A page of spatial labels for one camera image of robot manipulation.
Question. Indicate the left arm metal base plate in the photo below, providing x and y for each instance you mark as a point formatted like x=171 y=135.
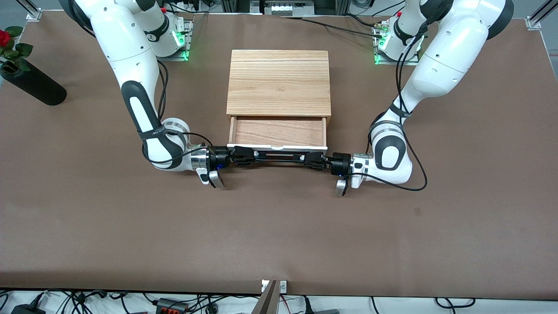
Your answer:
x=379 y=59

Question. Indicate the black cylindrical vase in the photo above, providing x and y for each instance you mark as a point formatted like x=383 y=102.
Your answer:
x=37 y=85

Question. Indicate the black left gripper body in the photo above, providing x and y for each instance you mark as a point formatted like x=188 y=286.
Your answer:
x=339 y=163

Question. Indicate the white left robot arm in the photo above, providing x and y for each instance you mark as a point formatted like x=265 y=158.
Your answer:
x=444 y=61

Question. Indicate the aluminium profile post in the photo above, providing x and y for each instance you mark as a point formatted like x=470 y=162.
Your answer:
x=540 y=15
x=32 y=11

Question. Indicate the red rose with leaves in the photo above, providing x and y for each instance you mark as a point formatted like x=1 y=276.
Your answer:
x=11 y=48

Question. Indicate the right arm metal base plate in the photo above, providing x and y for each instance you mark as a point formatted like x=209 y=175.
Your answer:
x=187 y=43

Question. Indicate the small metal bracket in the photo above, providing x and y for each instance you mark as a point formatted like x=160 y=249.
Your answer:
x=283 y=287

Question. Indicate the white-fronted wooden drawer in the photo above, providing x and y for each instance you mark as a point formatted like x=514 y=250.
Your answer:
x=279 y=132

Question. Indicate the black power adapter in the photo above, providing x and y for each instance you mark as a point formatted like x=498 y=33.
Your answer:
x=26 y=309

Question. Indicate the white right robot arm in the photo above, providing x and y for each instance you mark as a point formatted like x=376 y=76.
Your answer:
x=130 y=56

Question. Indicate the white terminal block device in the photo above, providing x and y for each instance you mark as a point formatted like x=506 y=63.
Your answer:
x=283 y=8

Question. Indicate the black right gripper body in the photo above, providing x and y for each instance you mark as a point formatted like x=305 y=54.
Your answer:
x=219 y=158

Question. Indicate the black box with red connectors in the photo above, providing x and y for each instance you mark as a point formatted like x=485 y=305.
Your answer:
x=172 y=306

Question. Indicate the light wooden drawer cabinet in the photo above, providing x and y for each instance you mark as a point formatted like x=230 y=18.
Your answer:
x=279 y=83

